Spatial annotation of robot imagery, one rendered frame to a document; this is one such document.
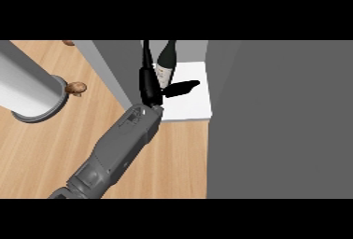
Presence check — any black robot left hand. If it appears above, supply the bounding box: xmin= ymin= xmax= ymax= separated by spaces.
xmin=137 ymin=39 xmax=200 ymax=107

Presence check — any dark grey cabinet door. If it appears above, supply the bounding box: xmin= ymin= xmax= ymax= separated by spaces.
xmin=203 ymin=39 xmax=353 ymax=200

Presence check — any white cylinder with grey rim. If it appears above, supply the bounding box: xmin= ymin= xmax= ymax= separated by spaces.
xmin=0 ymin=39 xmax=70 ymax=124

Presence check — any dark green wine bottle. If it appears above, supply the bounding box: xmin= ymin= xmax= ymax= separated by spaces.
xmin=153 ymin=39 xmax=178 ymax=91

